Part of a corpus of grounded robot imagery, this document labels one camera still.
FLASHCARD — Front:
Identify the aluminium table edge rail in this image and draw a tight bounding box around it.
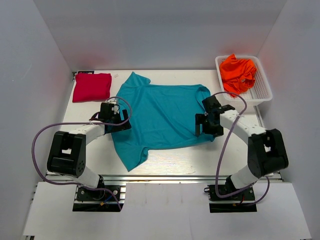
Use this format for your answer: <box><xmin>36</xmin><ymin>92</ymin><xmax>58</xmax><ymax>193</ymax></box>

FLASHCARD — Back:
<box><xmin>44</xmin><ymin>174</ymin><xmax>282</xmax><ymax>185</ymax></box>

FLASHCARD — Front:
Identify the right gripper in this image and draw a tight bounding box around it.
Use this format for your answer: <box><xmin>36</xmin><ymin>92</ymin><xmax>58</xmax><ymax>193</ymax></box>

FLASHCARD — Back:
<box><xmin>195</xmin><ymin>113</ymin><xmax>224</xmax><ymax>138</ymax></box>

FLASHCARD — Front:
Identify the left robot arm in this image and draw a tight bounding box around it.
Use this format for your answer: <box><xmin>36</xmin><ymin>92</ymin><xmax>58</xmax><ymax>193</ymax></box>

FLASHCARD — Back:
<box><xmin>47</xmin><ymin>101</ymin><xmax>132</xmax><ymax>200</ymax></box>

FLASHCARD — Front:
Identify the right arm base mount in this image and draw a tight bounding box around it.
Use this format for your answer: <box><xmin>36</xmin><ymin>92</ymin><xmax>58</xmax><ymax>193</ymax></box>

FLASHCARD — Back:
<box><xmin>203</xmin><ymin>184</ymin><xmax>257</xmax><ymax>214</ymax></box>

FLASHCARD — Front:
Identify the folded red t-shirt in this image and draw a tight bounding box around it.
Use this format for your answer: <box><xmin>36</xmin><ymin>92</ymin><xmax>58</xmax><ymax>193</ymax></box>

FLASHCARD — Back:
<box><xmin>72</xmin><ymin>73</ymin><xmax>112</xmax><ymax>103</ymax></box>

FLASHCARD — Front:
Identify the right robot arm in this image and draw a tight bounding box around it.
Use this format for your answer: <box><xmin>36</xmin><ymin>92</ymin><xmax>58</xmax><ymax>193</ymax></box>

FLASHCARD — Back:
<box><xmin>195</xmin><ymin>95</ymin><xmax>289</xmax><ymax>200</ymax></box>

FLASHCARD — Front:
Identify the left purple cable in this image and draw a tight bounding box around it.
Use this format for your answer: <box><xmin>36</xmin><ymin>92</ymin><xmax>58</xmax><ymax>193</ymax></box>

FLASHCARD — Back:
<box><xmin>31</xmin><ymin>96</ymin><xmax>133</xmax><ymax>211</ymax></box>

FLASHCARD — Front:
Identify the orange t-shirt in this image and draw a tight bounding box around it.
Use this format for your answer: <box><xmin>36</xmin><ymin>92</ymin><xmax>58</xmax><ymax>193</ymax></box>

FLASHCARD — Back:
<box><xmin>219</xmin><ymin>54</ymin><xmax>257</xmax><ymax>95</ymax></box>

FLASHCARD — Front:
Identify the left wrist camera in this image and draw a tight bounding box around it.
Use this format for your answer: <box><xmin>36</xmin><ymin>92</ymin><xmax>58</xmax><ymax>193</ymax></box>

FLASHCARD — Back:
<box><xmin>106</xmin><ymin>99</ymin><xmax>120</xmax><ymax>113</ymax></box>

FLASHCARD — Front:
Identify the white plastic basket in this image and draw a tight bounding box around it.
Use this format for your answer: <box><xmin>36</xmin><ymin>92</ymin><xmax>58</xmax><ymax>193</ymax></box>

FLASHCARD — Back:
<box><xmin>215</xmin><ymin>54</ymin><xmax>273</xmax><ymax>106</ymax></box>

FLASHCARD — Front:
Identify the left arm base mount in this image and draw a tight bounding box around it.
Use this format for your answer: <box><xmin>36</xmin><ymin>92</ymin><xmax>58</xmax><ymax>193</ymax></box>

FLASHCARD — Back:
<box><xmin>72</xmin><ymin>176</ymin><xmax>125</xmax><ymax>213</ymax></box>

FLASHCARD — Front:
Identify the teal t-shirt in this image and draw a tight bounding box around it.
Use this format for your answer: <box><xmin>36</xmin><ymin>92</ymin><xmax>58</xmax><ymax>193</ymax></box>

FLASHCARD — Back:
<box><xmin>112</xmin><ymin>72</ymin><xmax>215</xmax><ymax>171</ymax></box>

